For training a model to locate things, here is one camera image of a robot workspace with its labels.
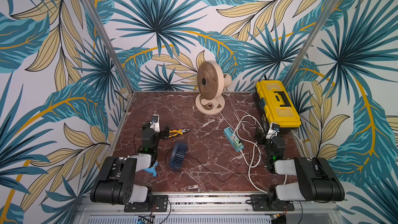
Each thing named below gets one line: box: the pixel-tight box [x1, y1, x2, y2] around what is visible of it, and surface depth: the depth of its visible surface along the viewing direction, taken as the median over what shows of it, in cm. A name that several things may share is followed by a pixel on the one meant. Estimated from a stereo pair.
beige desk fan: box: [194, 60, 233, 115], surface depth 97 cm
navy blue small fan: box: [168, 142, 188, 171], surface depth 78 cm
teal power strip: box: [223, 127, 245, 153], surface depth 97 cm
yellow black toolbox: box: [254, 79, 302, 135], surface depth 93 cm
